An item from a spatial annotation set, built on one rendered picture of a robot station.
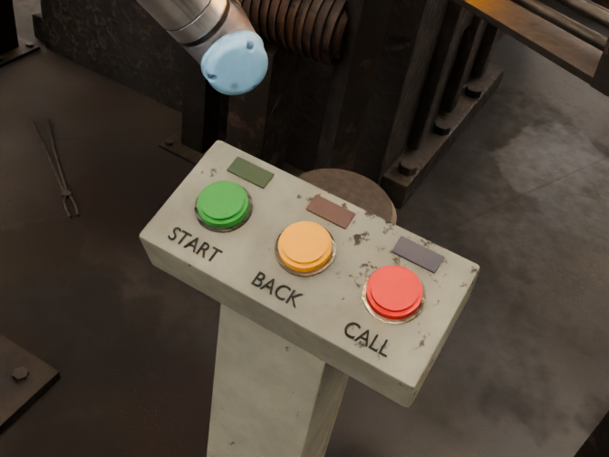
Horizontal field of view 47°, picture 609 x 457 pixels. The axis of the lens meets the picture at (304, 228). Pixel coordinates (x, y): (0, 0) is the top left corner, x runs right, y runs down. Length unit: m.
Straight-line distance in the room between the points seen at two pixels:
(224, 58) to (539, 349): 0.84
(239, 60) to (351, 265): 0.35
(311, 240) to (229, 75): 0.34
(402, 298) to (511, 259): 1.04
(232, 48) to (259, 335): 0.35
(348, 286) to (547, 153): 1.43
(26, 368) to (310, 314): 0.75
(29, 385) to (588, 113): 1.61
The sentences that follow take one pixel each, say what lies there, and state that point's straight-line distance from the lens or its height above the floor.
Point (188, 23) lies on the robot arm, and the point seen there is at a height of 0.61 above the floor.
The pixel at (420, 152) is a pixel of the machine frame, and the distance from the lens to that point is 1.62.
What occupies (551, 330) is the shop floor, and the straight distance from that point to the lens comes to 1.43.
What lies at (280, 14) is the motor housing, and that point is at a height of 0.48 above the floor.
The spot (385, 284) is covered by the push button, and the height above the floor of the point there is 0.61.
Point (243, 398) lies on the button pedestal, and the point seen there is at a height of 0.43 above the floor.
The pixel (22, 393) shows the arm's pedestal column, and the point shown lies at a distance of 1.17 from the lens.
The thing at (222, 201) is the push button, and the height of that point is 0.61.
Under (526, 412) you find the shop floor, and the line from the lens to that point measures 1.28.
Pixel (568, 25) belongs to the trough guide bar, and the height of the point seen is 0.70.
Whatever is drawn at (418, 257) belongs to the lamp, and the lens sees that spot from 0.53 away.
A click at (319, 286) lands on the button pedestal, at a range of 0.52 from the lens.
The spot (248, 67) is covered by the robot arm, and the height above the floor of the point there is 0.56.
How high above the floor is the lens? 0.97
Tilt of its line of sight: 42 degrees down
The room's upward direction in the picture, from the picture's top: 11 degrees clockwise
